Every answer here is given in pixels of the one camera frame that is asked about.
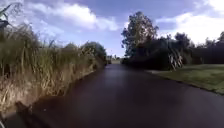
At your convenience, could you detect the dark asphalt road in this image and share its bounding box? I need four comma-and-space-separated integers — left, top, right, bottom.
3, 63, 224, 128

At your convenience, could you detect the tall leafy tree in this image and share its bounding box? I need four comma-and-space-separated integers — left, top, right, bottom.
120, 10, 160, 61

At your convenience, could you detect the dark hedge of trees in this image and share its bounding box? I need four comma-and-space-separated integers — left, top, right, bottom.
121, 31, 224, 71

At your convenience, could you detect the tall dry grass bank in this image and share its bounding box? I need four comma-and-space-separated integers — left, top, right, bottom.
0, 24, 108, 118

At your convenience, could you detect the green grass verge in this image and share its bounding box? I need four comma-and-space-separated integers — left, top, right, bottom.
146, 63, 224, 96

